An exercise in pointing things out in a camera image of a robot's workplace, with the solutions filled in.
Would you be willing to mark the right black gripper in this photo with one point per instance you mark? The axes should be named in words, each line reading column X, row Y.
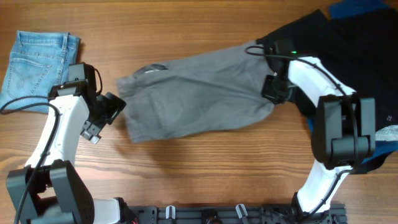
column 273, row 90

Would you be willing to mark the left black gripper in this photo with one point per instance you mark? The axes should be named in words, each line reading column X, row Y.
column 101, row 115

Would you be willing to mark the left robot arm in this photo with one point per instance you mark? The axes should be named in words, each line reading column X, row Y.
column 48, row 188

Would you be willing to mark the blue garment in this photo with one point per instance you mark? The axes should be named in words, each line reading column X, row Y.
column 357, row 6

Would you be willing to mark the dark navy garment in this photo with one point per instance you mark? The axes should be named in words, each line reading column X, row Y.
column 360, row 51

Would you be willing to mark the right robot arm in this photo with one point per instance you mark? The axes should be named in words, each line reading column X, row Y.
column 343, row 133

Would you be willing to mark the grey shorts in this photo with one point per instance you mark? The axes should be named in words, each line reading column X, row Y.
column 215, row 91

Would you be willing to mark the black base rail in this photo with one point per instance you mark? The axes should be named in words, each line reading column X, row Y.
column 266, row 214

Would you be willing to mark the folded blue denim jeans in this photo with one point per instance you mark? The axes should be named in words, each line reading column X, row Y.
column 37, row 62

